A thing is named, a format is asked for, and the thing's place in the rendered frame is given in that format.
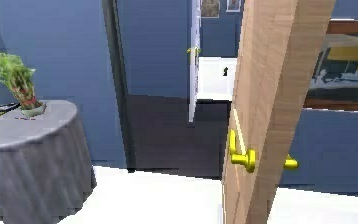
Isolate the small yellow door handle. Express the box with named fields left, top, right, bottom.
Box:
left=186, top=46, right=203, bottom=56

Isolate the green potted house plant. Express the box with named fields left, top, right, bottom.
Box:
left=0, top=51, right=47, bottom=118

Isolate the brown framed wall picture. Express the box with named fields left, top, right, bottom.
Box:
left=302, top=18, right=358, bottom=113

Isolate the yellow door lever handle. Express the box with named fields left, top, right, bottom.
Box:
left=283, top=154, right=299, bottom=171
left=228, top=129, right=257, bottom=174

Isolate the white framed wall picture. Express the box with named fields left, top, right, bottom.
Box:
left=226, top=0, right=242, bottom=13

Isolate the black remote control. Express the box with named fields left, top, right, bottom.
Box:
left=0, top=102, right=21, bottom=116

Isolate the light wooden room door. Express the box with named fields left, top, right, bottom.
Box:
left=221, top=0, right=337, bottom=224

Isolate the round grey draped table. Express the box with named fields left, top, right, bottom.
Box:
left=0, top=99, right=98, bottom=224

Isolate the grey framed wall picture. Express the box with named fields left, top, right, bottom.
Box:
left=200, top=0, right=221, bottom=19

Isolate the white room door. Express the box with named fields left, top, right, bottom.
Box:
left=188, top=0, right=202, bottom=123

